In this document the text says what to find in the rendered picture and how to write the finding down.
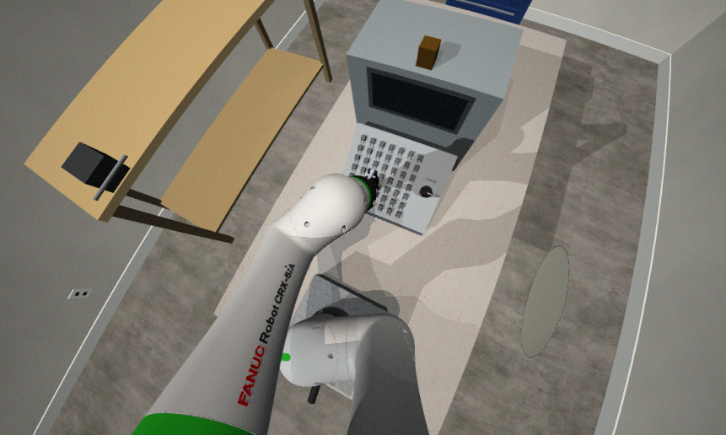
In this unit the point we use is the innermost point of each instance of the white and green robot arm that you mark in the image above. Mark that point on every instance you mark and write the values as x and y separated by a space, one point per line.
227 385

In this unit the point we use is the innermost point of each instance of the dark grey control console with keypad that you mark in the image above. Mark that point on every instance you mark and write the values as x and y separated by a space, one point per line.
443 103

